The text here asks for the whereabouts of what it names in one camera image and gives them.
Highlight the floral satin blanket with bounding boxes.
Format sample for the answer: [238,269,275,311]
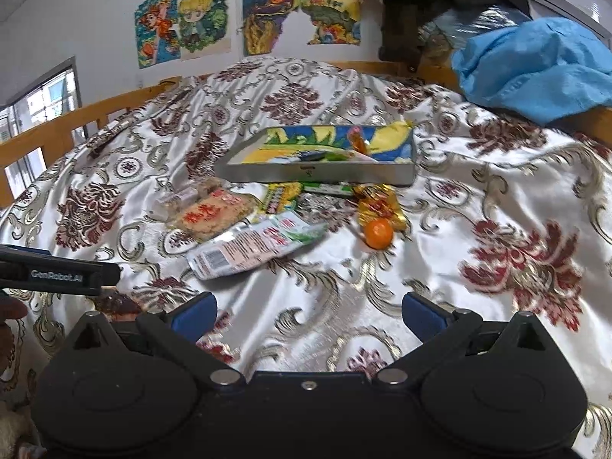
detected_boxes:
[0,56,612,459]

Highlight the orange mandarin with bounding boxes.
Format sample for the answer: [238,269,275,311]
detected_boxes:
[365,218,394,250]

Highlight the wooden bed rail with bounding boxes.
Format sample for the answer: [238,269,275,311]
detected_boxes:
[0,60,612,207]

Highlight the landscape drawing poster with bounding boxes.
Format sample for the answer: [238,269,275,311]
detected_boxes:
[298,0,363,47]

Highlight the grey metal tray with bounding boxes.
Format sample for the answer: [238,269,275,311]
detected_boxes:
[213,123,416,187]

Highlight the blond child drawing poster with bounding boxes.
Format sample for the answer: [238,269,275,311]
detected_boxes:
[177,0,233,61]

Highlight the window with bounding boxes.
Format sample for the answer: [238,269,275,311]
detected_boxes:
[0,56,78,206]

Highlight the silver plastic bag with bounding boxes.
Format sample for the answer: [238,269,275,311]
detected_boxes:
[416,5,523,58]

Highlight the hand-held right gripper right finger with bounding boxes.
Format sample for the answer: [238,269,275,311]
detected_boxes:
[375,291,543,386]

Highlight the blue swirl drawing poster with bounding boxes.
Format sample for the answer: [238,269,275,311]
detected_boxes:
[241,0,300,57]

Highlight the blue cloth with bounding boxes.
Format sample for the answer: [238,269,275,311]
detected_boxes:
[452,16,612,125]

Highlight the white green snack pouch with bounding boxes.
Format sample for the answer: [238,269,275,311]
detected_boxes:
[186,210,327,280]

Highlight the golden snack packet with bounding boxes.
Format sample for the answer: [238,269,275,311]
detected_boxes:
[356,186,408,231]

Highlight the red-haired girl drawing poster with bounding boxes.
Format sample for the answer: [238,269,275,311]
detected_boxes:
[135,0,182,70]

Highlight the person's left hand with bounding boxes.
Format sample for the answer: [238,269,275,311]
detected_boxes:
[0,294,28,321]

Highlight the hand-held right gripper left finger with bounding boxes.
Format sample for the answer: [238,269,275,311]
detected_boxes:
[72,291,242,387]

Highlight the yellow green candy packet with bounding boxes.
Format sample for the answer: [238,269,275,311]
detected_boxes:
[264,182,303,214]

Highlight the clear small snack packet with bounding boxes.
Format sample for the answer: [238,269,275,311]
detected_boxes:
[152,186,200,217]

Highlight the rice cracker packet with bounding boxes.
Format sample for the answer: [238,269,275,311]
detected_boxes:
[173,189,255,243]

